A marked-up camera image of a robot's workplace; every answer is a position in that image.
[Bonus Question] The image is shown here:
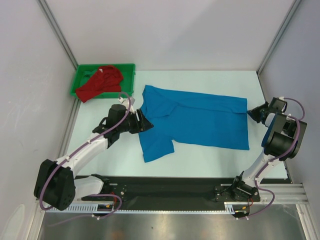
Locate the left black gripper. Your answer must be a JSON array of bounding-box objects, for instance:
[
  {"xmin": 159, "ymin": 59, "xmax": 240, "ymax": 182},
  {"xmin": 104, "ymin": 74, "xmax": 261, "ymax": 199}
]
[{"xmin": 117, "ymin": 109, "xmax": 154, "ymax": 134}]

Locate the left aluminium frame post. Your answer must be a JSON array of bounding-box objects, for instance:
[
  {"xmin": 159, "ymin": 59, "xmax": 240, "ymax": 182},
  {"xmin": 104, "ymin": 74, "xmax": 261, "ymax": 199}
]
[{"xmin": 36, "ymin": 0, "xmax": 78, "ymax": 70}]

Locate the right white cable duct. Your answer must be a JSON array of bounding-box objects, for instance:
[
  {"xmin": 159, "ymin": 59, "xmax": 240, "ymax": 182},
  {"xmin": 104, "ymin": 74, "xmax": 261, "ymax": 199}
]
[{"xmin": 224, "ymin": 201, "xmax": 262, "ymax": 215}]

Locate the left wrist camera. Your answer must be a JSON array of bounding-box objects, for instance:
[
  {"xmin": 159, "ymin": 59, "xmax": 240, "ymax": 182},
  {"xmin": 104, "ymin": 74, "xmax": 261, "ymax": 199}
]
[{"xmin": 118, "ymin": 96, "xmax": 135, "ymax": 113}]

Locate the aluminium frame post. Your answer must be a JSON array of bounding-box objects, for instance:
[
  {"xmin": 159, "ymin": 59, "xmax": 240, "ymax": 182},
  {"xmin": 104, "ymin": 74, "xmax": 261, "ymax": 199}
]
[
  {"xmin": 256, "ymin": 0, "xmax": 304, "ymax": 77},
  {"xmin": 36, "ymin": 0, "xmax": 78, "ymax": 70}
]

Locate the white cable duct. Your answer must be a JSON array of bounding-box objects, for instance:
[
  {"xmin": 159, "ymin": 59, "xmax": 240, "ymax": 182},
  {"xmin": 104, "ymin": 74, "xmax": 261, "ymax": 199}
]
[
  {"xmin": 47, "ymin": 201, "xmax": 114, "ymax": 214},
  {"xmin": 224, "ymin": 201, "xmax": 262, "ymax": 215}
]

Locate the green plastic bin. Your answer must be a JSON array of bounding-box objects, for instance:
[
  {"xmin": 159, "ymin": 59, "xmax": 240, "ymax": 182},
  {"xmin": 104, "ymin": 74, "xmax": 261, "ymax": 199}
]
[{"xmin": 70, "ymin": 63, "xmax": 136, "ymax": 99}]

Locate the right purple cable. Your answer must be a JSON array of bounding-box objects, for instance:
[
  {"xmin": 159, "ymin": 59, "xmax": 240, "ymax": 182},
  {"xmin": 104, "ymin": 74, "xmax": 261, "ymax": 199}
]
[{"xmin": 234, "ymin": 96, "xmax": 306, "ymax": 221}]

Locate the right aluminium frame post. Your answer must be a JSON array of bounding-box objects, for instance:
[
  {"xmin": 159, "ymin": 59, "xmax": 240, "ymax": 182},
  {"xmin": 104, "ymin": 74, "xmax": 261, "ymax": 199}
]
[{"xmin": 256, "ymin": 0, "xmax": 304, "ymax": 77}]

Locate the left white cable duct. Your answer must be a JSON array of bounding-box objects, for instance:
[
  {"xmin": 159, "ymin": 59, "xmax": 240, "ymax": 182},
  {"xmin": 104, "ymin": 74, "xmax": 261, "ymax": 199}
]
[{"xmin": 47, "ymin": 201, "xmax": 114, "ymax": 214}]

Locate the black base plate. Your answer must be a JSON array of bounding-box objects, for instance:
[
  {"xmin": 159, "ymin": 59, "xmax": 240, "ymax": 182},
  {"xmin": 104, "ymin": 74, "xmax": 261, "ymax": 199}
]
[{"xmin": 74, "ymin": 175, "xmax": 292, "ymax": 211}]

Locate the blue polo shirt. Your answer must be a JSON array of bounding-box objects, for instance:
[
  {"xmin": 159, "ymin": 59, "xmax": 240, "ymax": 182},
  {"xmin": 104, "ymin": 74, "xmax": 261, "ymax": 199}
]
[{"xmin": 139, "ymin": 85, "xmax": 250, "ymax": 163}]

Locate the front aluminium rail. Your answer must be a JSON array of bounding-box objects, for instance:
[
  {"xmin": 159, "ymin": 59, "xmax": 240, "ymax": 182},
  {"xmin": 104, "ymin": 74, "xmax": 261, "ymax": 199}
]
[{"xmin": 36, "ymin": 182, "xmax": 307, "ymax": 205}]

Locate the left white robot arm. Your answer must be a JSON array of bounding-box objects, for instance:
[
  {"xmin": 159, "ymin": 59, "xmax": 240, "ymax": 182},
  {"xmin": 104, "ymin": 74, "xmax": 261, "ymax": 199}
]
[{"xmin": 33, "ymin": 104, "xmax": 154, "ymax": 211}]

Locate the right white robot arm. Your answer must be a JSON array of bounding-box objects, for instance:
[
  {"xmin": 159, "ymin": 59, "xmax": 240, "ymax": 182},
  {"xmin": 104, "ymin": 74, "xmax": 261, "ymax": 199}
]
[{"xmin": 230, "ymin": 96, "xmax": 307, "ymax": 202}]

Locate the red t shirt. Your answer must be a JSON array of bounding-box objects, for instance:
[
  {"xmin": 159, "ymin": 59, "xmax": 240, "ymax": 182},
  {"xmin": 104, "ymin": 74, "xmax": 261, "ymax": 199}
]
[{"xmin": 75, "ymin": 65, "xmax": 124, "ymax": 103}]

